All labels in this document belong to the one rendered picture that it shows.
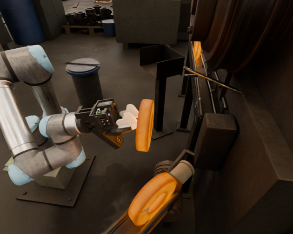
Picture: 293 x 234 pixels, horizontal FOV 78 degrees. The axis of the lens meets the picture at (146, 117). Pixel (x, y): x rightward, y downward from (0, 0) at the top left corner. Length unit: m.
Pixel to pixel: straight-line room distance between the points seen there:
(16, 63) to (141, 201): 0.64
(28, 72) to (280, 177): 0.83
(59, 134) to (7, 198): 1.02
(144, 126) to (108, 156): 1.07
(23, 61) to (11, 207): 1.02
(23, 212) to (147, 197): 1.12
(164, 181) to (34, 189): 1.16
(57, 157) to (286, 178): 0.61
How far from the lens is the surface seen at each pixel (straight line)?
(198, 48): 1.42
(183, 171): 0.60
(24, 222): 1.46
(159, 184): 0.47
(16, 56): 0.83
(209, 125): 0.61
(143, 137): 0.47
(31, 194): 1.51
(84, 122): 0.58
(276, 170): 0.47
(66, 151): 0.66
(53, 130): 0.64
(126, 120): 0.51
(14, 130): 0.72
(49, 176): 1.17
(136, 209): 0.48
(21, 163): 0.69
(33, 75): 0.84
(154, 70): 1.32
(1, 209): 1.58
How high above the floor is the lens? 1.20
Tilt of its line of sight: 42 degrees down
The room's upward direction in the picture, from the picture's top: straight up
